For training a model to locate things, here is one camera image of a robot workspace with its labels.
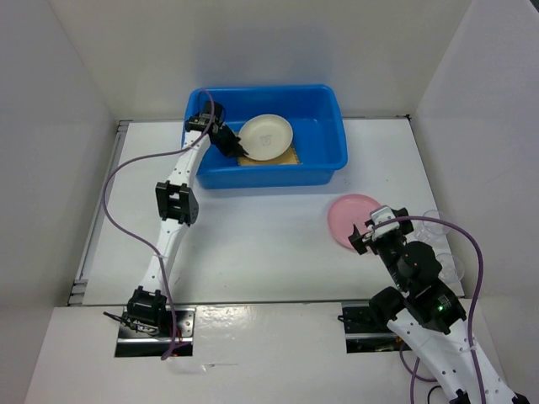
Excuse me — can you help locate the pink plate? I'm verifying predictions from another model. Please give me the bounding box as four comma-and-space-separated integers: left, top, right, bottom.
327, 194, 381, 250

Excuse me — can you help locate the clear plastic cup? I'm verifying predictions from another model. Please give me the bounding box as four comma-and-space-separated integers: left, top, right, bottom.
436, 252, 465, 284
414, 210, 451, 243

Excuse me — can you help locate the cream white plate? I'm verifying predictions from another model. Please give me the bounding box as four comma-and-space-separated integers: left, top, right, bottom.
238, 114, 293, 161

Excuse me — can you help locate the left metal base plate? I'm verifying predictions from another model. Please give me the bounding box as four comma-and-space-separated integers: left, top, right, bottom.
115, 306, 196, 358

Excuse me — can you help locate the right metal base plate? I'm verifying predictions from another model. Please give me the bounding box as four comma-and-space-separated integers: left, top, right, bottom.
338, 301, 402, 354

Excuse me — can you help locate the metal base plate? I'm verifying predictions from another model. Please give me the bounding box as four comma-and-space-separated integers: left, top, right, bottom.
338, 301, 402, 354
115, 306, 196, 358

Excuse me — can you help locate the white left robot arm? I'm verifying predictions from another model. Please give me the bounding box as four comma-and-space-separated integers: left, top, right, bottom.
125, 100, 247, 337

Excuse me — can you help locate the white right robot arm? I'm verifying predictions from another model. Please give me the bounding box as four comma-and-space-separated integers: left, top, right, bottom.
349, 205, 528, 403

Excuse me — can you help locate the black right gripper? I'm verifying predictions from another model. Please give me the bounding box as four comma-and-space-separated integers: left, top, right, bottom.
347, 205, 412, 290

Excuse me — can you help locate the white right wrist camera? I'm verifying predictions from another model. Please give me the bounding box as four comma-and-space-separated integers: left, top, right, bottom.
365, 205, 400, 242

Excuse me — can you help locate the woven bamboo mat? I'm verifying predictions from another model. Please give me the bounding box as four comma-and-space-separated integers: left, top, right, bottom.
237, 130, 300, 166

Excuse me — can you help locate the blue plastic bin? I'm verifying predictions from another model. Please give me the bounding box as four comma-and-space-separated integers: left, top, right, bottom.
184, 84, 348, 189

